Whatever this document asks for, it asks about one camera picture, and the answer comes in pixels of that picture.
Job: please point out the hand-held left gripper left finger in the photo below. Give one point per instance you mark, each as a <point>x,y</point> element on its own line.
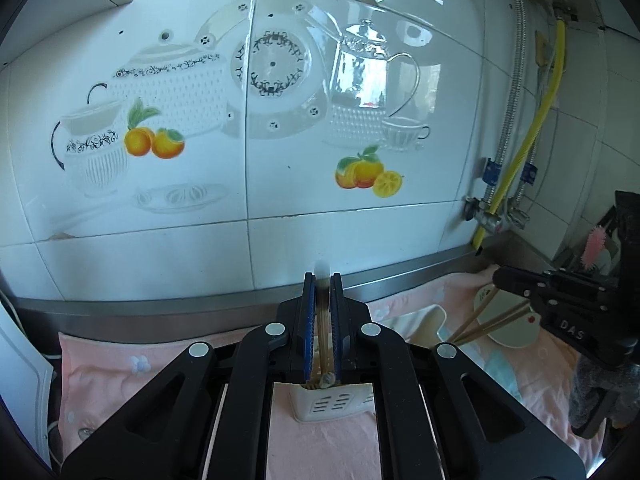
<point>309,330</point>

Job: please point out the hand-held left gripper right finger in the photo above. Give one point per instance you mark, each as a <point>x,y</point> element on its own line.
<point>336,330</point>

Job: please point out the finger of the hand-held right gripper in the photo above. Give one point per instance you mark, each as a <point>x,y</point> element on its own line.
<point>580,279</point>
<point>517,285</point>

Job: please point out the brown wooden chopstick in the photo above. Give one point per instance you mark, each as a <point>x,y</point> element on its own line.
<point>472,314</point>
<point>324,330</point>
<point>500,327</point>
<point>492,323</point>

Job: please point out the white plastic utensil holder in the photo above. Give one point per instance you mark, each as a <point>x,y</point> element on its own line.
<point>332,405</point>

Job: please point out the pink bottle brush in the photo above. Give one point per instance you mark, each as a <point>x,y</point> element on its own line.
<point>594,245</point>

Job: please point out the small white plate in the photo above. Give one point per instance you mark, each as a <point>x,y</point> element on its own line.
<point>510,335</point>

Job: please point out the metal pipe valve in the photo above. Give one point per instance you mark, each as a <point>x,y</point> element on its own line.
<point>517,215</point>
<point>482,212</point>

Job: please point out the pink printed blanket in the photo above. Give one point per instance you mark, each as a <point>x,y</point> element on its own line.
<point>320,450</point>

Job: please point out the white plastic board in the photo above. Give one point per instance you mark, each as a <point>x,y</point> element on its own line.
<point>22,385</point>

